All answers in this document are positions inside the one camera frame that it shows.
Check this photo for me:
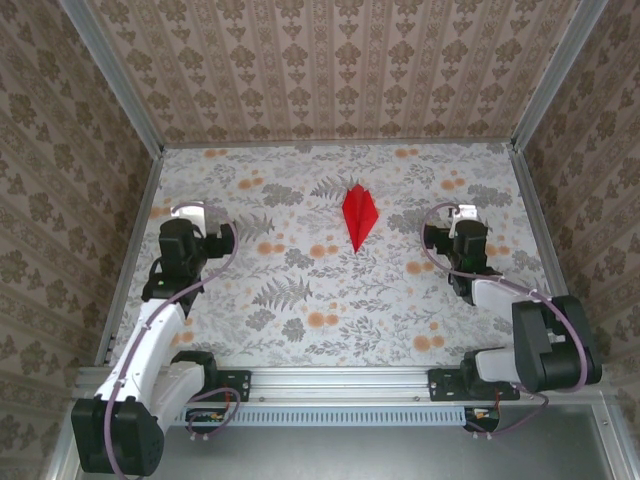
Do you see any red paper sheet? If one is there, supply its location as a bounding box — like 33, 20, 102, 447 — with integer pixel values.
342, 183, 382, 255

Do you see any grey metal sheet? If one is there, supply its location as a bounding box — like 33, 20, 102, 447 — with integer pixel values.
74, 405, 619, 480

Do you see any floral tablecloth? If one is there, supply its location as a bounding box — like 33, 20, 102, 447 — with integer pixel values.
107, 142, 575, 369

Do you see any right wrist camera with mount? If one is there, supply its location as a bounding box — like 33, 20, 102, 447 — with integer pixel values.
446, 203, 481, 224

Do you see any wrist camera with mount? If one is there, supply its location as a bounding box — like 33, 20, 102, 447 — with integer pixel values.
171, 202, 209, 227
446, 203, 481, 224

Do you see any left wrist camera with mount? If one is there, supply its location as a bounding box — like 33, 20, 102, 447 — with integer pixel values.
171, 202, 209, 227

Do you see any aluminium side rail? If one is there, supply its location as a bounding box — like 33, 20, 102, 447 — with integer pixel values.
509, 147, 594, 366
93, 148, 167, 367

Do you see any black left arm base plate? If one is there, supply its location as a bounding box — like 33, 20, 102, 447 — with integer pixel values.
162, 368, 252, 403

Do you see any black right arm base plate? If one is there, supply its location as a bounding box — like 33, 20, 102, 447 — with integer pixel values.
428, 368, 521, 403

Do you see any small circuit board with wires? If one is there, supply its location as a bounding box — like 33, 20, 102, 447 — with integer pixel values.
463, 407, 502, 432
185, 407, 227, 432

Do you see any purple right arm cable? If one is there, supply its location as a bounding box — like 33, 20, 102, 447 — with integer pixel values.
421, 202, 589, 441

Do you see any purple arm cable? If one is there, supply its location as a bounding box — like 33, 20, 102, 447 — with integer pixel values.
102, 201, 242, 480
421, 202, 589, 441

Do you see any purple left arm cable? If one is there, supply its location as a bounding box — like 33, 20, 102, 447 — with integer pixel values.
102, 201, 242, 480

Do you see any aluminium corner post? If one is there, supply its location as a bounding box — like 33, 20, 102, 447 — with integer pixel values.
58, 0, 166, 156
508, 0, 600, 154

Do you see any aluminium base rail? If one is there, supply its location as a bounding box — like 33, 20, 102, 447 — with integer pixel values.
73, 364, 615, 402

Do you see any grey slotted cable duct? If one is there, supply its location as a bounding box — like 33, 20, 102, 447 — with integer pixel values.
92, 405, 471, 427

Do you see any aluminium outer frame bar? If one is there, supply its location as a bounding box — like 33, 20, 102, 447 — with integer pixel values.
43, 394, 84, 480
597, 394, 632, 480

